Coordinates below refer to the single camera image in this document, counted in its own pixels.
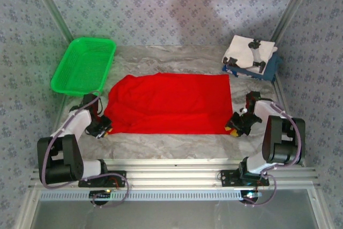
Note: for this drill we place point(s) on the red t-shirt with bear print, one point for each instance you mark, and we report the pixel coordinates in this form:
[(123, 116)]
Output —
[(166, 100)]

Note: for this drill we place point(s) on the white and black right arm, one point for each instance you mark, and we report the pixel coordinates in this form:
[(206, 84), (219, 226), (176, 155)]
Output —
[(276, 137)]

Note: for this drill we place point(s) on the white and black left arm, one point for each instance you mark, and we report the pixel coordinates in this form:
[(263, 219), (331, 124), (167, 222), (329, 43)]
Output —
[(75, 124)]

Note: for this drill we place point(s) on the green plastic basket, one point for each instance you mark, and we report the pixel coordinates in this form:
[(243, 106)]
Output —
[(83, 62)]

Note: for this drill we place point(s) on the small black circuit board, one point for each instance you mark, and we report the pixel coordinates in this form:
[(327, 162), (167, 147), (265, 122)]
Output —
[(250, 196), (100, 194)]

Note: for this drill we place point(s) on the white t-shirt with black print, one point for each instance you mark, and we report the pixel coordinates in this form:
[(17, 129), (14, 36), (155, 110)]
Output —
[(241, 52)]

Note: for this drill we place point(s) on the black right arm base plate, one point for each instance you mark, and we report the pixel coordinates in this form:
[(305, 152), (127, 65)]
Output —
[(227, 178)]

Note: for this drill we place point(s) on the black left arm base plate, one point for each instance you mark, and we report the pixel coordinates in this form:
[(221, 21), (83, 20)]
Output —
[(112, 180)]

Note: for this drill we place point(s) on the aluminium mounting rail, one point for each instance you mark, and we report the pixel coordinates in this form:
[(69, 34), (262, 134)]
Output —
[(174, 175)]

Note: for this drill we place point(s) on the aluminium corner post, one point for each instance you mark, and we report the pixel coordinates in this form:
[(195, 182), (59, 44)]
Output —
[(293, 6), (53, 9)]

